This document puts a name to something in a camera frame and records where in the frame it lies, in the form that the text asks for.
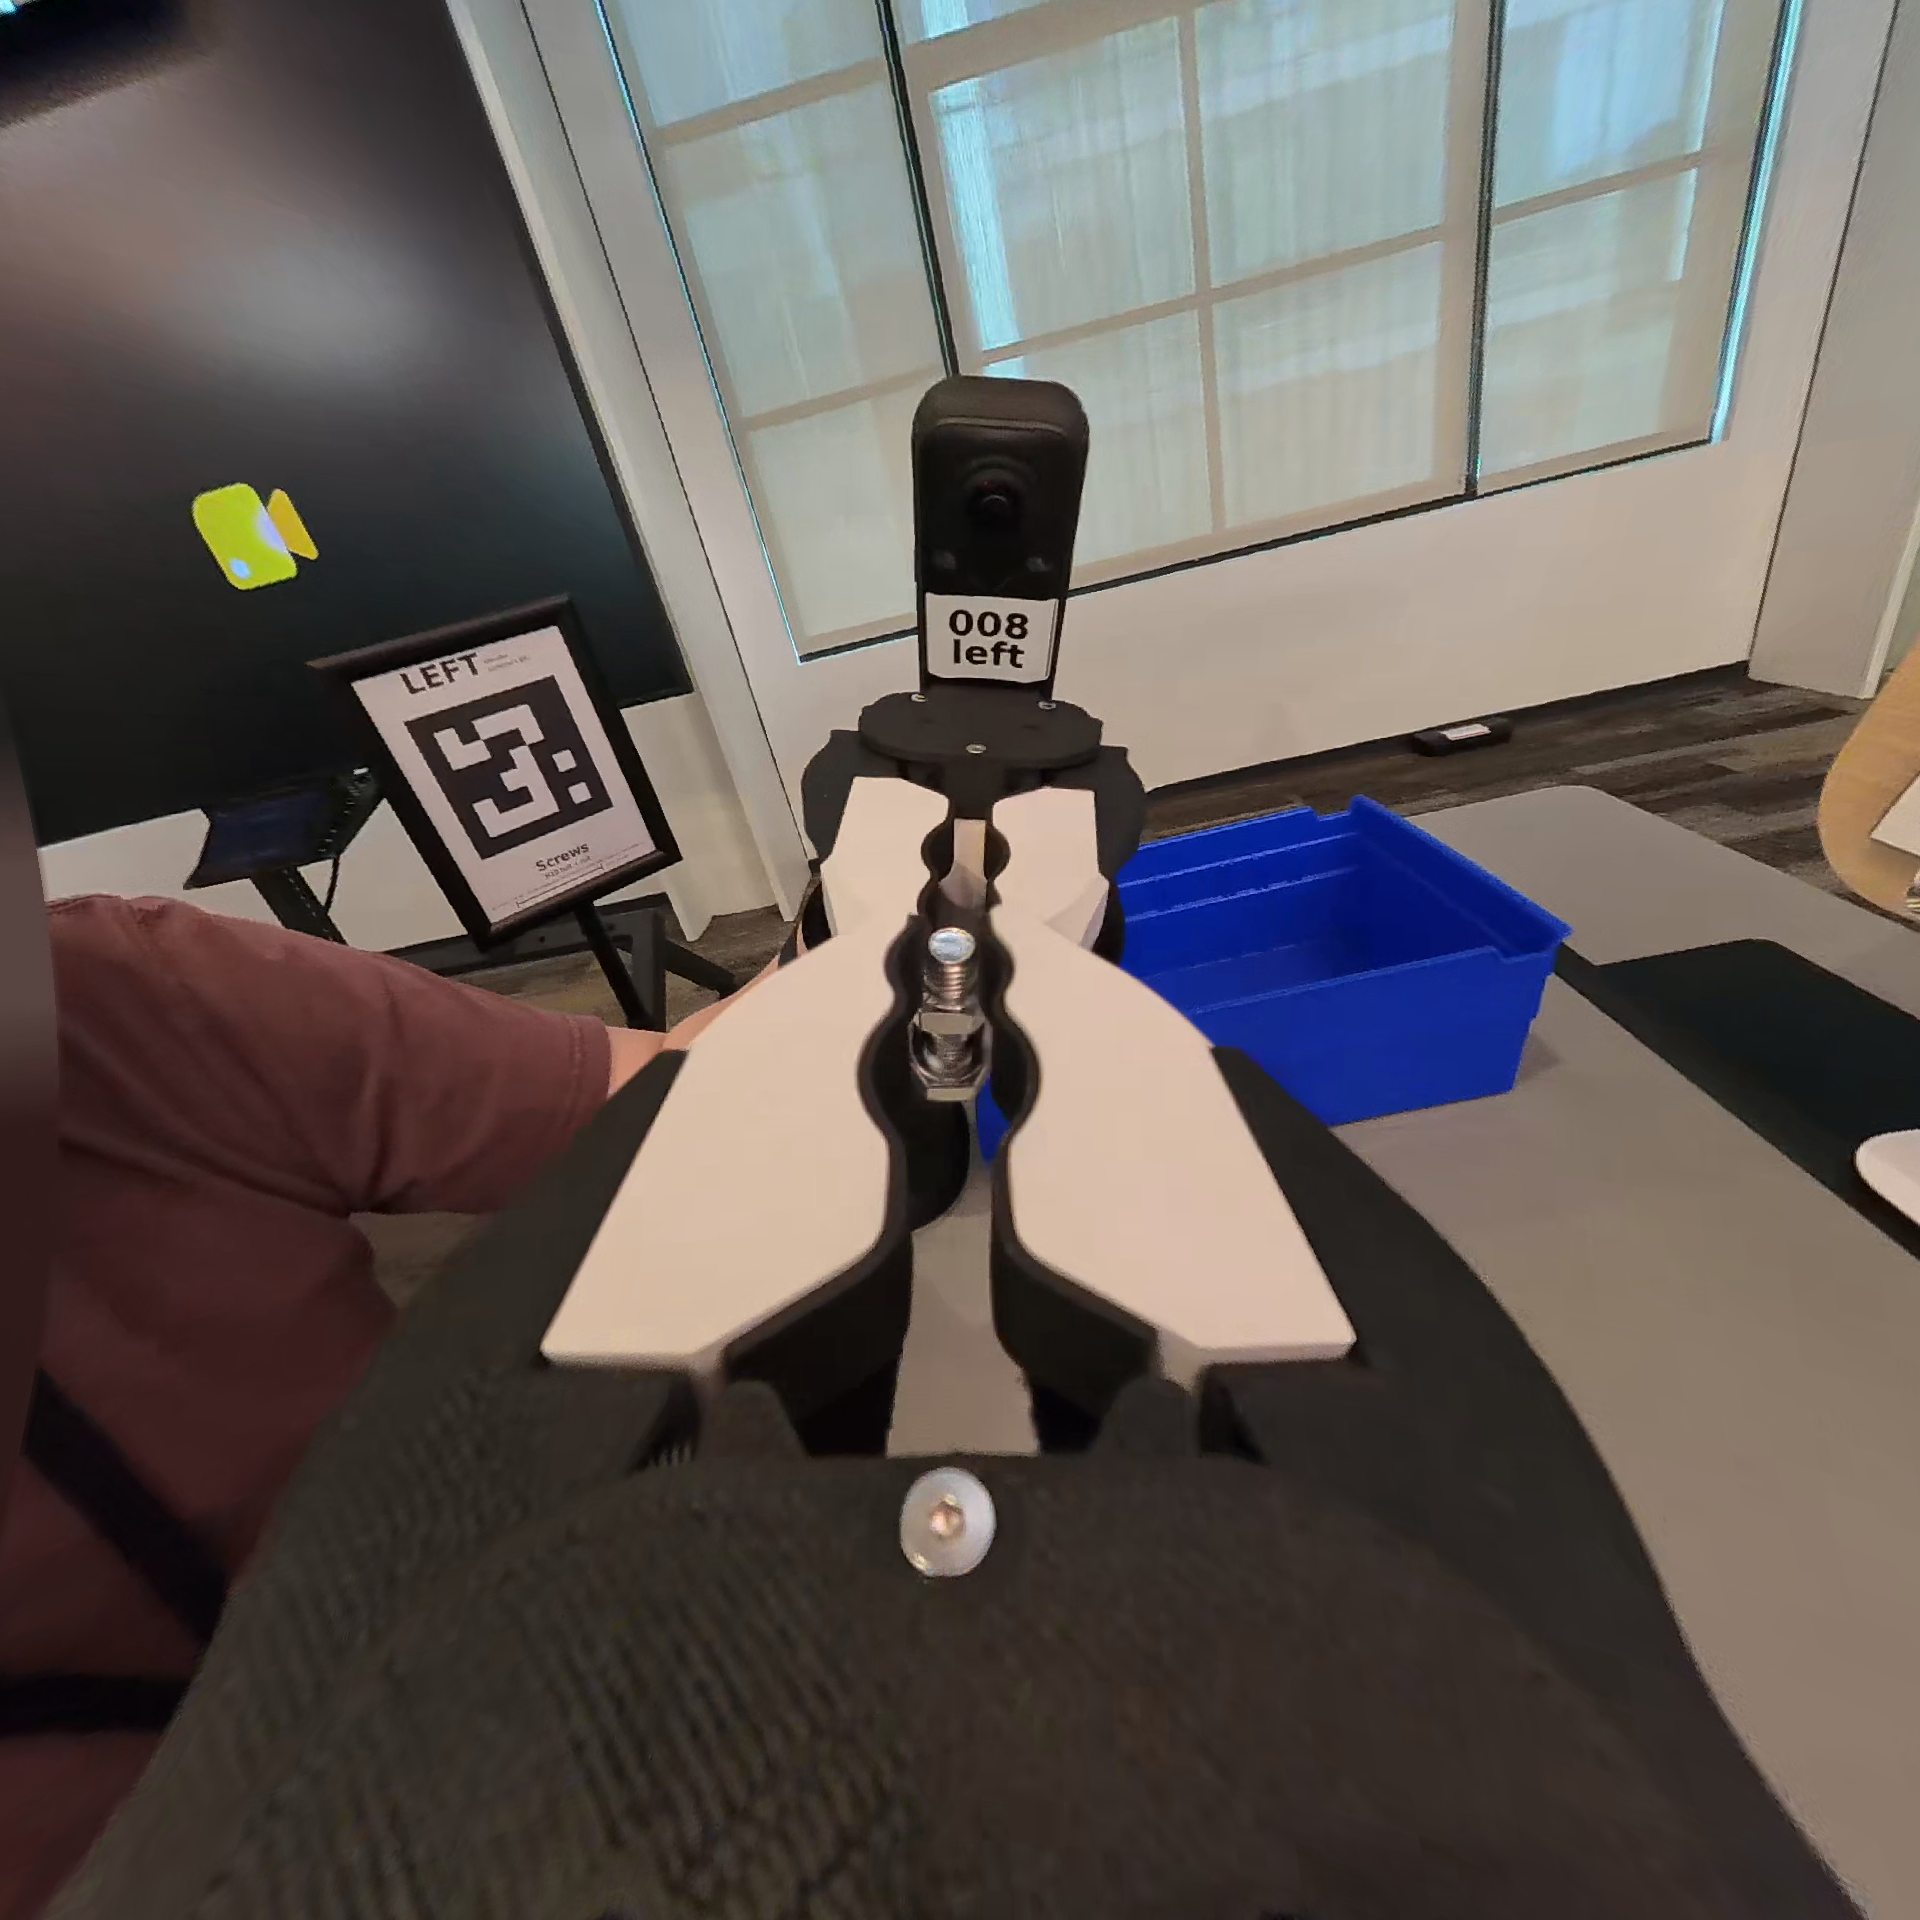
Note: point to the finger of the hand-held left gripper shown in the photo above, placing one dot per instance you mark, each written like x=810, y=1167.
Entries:
x=1059, y=855
x=879, y=848

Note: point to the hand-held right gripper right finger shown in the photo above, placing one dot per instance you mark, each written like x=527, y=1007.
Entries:
x=1171, y=1171

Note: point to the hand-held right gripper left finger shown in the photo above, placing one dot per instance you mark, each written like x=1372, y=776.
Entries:
x=751, y=1171

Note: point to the silver hex bolt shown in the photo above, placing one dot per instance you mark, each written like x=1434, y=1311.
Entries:
x=950, y=989

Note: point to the blue plastic parts bin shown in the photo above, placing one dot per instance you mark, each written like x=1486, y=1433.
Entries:
x=1349, y=973

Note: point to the person's left forearm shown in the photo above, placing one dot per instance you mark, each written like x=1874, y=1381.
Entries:
x=661, y=1043

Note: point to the black sign stand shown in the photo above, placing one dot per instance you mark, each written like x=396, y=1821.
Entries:
x=622, y=973

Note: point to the black framed marker sign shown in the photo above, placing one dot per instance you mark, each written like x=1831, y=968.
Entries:
x=511, y=763

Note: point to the large grid window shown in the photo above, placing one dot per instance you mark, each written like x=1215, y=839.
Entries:
x=1320, y=224

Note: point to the black floor box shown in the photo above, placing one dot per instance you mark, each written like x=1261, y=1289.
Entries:
x=1460, y=736

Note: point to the large black screen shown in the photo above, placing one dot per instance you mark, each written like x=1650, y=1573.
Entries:
x=452, y=645

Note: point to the small dark tablet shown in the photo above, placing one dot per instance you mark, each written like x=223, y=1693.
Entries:
x=264, y=833

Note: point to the instruction sheet on stand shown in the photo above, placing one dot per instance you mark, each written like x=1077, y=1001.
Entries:
x=1876, y=780

